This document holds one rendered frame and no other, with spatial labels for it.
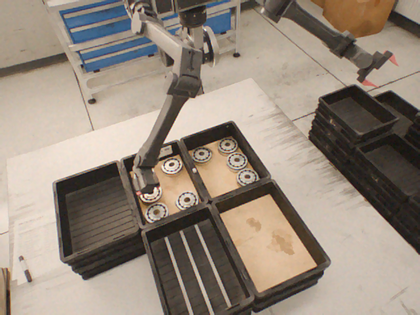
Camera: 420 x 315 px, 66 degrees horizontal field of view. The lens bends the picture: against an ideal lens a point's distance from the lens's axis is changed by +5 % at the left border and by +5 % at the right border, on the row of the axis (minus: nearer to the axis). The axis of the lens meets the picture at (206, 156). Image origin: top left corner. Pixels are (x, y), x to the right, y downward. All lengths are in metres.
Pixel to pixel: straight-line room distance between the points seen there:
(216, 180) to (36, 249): 0.88
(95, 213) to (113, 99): 2.02
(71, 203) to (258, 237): 0.86
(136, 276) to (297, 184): 0.88
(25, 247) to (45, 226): 0.12
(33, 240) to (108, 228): 0.41
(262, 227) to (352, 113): 1.29
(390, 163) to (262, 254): 1.27
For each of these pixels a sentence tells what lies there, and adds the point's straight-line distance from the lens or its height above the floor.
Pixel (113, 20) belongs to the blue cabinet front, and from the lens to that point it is 3.05.
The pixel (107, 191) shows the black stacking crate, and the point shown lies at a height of 0.83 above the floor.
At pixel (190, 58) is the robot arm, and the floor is 1.49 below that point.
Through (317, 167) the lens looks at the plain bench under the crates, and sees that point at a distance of 1.74.
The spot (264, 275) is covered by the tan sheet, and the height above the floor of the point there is 0.83.
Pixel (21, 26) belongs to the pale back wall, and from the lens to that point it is 3.98.
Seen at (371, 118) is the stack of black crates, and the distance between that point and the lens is 2.40.
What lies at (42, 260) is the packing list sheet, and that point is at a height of 0.70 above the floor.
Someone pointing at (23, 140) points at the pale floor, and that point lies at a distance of 3.33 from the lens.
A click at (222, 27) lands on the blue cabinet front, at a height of 0.37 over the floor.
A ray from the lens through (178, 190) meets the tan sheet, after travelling 1.46.
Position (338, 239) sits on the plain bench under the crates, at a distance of 1.55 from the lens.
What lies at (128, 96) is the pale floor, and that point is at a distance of 3.35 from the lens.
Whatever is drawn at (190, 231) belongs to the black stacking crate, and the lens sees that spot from 1.35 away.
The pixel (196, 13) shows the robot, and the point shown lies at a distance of 1.55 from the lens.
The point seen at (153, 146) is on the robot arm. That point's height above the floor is 1.20.
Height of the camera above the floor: 2.05
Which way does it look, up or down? 51 degrees down
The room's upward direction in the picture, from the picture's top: 6 degrees counter-clockwise
